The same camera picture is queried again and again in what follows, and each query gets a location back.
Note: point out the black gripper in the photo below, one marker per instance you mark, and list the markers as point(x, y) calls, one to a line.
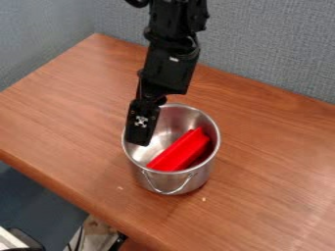
point(166, 75)

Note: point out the red star-shaped block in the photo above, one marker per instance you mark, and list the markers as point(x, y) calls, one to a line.
point(183, 152)

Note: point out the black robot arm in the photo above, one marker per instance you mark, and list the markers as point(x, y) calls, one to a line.
point(175, 21)

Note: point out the metal pot with handle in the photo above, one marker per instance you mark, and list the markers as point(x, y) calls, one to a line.
point(177, 120)

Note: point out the table leg frame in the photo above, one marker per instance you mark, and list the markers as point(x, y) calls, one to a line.
point(95, 236)

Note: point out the white object at corner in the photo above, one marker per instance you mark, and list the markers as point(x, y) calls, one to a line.
point(16, 240)

